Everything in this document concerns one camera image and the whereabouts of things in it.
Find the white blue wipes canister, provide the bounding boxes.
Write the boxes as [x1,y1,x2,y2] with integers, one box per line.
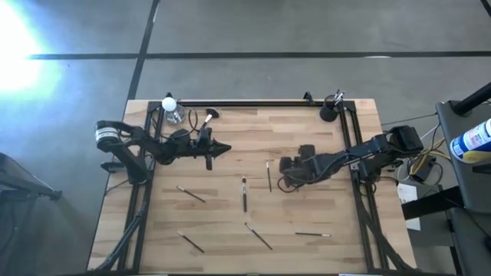
[449,117,491,164]

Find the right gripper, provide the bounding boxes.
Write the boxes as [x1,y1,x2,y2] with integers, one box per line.
[278,144,328,189]

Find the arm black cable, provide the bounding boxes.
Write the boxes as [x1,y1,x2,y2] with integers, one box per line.
[276,174,310,194]
[186,108,201,139]

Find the black mesh pen cup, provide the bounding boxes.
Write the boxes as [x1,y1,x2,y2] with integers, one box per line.
[319,95,344,123]

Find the yellow cable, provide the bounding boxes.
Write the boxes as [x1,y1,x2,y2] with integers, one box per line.
[408,137,448,177]

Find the wide-headed powder brush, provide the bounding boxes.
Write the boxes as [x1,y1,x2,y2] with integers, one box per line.
[202,107,221,130]

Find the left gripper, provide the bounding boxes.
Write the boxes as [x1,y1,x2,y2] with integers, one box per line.
[183,127,232,172]

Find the black aluminium table frame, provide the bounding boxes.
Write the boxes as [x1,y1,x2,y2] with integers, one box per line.
[90,98,417,276]

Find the clear glass bowl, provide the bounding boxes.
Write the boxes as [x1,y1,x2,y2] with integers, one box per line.
[164,103,187,125]

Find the dark floor stand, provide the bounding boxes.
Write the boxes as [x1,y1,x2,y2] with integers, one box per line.
[0,152,63,276]

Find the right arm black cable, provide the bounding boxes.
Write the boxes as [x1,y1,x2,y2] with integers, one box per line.
[276,174,310,194]

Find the grey metal cart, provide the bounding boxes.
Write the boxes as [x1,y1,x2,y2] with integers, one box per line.
[400,98,491,276]

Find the black power box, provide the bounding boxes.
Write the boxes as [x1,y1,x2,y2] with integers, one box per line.
[412,155,437,182]

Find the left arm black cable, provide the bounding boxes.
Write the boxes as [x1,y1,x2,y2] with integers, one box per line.
[186,108,201,139]

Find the white paper sheet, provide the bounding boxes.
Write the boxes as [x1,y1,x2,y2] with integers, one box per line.
[397,182,422,232]

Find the black pole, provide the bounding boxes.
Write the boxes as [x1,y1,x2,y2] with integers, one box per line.
[452,81,491,117]

